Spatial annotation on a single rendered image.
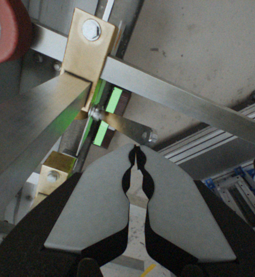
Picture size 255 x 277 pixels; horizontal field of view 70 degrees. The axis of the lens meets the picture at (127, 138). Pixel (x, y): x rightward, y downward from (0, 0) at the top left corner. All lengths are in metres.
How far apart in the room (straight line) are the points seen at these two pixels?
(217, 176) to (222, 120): 0.97
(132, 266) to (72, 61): 0.56
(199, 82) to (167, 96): 0.94
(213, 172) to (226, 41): 0.74
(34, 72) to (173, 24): 0.78
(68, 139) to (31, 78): 0.19
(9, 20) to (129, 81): 0.14
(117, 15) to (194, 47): 0.79
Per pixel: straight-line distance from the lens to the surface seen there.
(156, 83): 0.26
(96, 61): 0.25
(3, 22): 0.25
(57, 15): 0.53
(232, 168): 1.26
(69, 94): 0.20
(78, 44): 0.26
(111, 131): 0.47
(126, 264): 0.64
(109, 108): 0.44
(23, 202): 0.87
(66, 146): 0.52
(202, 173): 1.24
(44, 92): 0.18
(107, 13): 0.42
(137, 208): 0.42
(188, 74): 1.17
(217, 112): 0.30
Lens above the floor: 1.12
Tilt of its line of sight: 61 degrees down
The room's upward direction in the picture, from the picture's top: 175 degrees counter-clockwise
